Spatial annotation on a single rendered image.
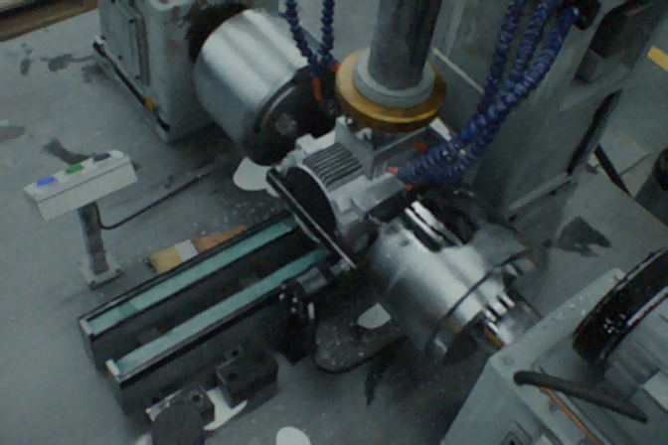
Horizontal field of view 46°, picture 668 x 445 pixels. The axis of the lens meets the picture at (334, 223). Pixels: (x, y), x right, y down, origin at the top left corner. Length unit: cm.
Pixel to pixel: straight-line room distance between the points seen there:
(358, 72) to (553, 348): 51
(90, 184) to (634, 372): 87
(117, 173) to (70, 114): 51
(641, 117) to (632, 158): 87
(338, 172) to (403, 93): 19
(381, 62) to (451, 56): 27
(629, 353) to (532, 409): 16
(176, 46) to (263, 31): 20
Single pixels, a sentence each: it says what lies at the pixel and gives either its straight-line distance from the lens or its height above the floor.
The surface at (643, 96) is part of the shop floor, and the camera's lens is 354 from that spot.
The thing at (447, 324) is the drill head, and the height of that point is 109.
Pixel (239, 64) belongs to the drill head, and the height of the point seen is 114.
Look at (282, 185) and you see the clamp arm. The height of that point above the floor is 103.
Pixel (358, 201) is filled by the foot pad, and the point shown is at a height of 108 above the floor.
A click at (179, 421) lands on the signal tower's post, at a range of 95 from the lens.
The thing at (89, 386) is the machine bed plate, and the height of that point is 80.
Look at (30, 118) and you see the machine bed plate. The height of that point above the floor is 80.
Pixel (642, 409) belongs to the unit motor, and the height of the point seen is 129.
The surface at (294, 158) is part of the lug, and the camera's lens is 136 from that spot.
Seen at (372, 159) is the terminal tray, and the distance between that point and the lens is 131.
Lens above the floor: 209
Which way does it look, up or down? 52 degrees down
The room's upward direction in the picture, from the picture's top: 11 degrees clockwise
